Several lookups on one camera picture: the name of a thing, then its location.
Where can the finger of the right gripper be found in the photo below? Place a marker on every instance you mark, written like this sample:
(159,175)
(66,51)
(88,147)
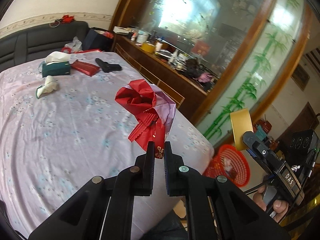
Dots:
(255,147)

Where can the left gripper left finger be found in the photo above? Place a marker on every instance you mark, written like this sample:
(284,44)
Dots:
(102,208)

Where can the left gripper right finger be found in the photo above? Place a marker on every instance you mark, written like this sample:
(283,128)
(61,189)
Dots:
(216,208)

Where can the yellow small box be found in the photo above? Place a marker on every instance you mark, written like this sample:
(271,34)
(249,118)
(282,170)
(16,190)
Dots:
(241,123)

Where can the red foil wrapper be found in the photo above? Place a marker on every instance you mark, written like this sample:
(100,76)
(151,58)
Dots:
(153,110)

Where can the red plastic waste basket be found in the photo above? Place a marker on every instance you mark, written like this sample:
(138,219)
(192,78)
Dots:
(231,163)

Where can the wooden sideboard cabinet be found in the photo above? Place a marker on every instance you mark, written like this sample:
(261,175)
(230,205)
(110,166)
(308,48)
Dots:
(224,55)

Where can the crumpled white cloth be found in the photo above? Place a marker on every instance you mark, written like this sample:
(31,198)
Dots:
(50,84)

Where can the yellow tub on cabinet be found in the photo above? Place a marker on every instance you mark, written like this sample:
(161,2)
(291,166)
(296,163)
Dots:
(148,47)

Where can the red flat pouch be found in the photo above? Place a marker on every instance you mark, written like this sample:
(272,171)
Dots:
(85,68)

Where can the black toy pistol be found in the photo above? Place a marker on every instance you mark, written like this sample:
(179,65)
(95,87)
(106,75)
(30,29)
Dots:
(107,67)

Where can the green tissue box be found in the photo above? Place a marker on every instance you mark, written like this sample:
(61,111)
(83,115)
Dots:
(56,64)

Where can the dark shopping bag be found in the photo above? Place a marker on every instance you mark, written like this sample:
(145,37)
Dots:
(98,38)

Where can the black leather sofa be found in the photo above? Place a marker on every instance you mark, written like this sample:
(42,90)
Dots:
(38,42)

